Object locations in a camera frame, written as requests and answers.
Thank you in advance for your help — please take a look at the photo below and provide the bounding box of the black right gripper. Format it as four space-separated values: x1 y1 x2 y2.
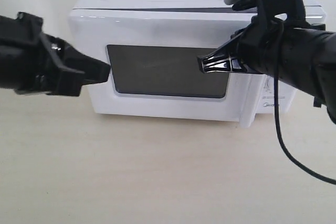
197 19 285 74

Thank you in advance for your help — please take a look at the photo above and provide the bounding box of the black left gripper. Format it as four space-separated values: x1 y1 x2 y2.
15 12 110 97

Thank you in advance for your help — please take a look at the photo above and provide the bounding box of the white microwave door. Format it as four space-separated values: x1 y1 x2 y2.
69 9 265 127

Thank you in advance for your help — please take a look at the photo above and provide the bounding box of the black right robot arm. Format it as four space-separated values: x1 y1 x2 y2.
197 19 335 122

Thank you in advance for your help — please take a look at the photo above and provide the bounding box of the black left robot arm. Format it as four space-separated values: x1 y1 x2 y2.
1 12 111 97

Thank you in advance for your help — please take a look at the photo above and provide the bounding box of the white microwave oven body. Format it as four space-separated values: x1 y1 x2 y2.
67 0 328 130

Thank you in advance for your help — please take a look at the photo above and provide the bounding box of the black camera cable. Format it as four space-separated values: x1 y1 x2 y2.
256 0 336 185

